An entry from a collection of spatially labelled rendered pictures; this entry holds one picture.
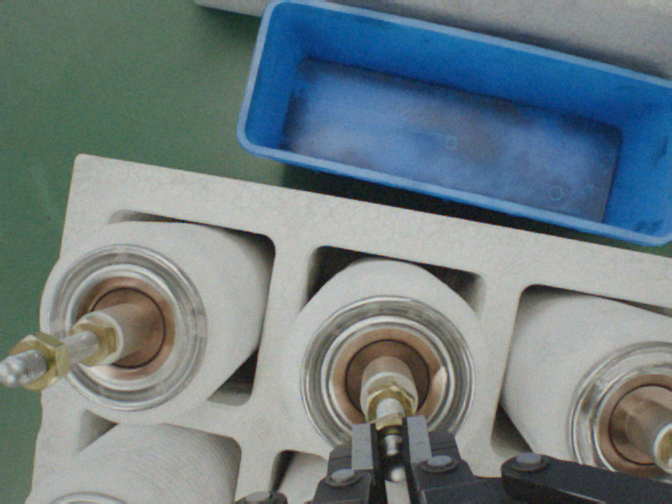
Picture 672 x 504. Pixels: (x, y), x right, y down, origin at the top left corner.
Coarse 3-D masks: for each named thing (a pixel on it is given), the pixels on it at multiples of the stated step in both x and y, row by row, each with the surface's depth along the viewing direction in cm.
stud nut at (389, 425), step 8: (384, 416) 18; (392, 416) 18; (400, 416) 18; (376, 424) 18; (384, 424) 17; (392, 424) 17; (400, 424) 17; (384, 432) 17; (392, 432) 17; (400, 432) 17
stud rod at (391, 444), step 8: (384, 400) 21; (392, 400) 21; (384, 408) 20; (392, 408) 20; (400, 408) 21; (384, 440) 17; (392, 440) 17; (400, 440) 17; (384, 448) 17; (392, 448) 16; (400, 448) 16; (384, 456) 16; (392, 456) 16; (400, 456) 16; (384, 464) 16; (392, 464) 16; (400, 464) 16; (384, 472) 16; (392, 472) 16; (400, 472) 16; (392, 480) 16; (400, 480) 16
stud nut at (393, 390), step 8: (384, 384) 22; (392, 384) 21; (368, 392) 22; (376, 392) 21; (384, 392) 21; (392, 392) 21; (400, 392) 21; (408, 392) 22; (368, 400) 21; (376, 400) 21; (400, 400) 21; (408, 400) 21; (368, 408) 21; (376, 408) 21; (408, 408) 21; (368, 416) 21; (376, 416) 21; (408, 416) 21
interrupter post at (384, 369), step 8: (376, 360) 25; (384, 360) 25; (392, 360) 25; (400, 360) 25; (368, 368) 25; (376, 368) 24; (384, 368) 23; (392, 368) 23; (400, 368) 24; (408, 368) 25; (368, 376) 23; (376, 376) 23; (384, 376) 23; (392, 376) 23; (400, 376) 23; (408, 376) 23; (368, 384) 23; (376, 384) 23; (400, 384) 23; (408, 384) 23; (416, 392) 23; (416, 400) 23
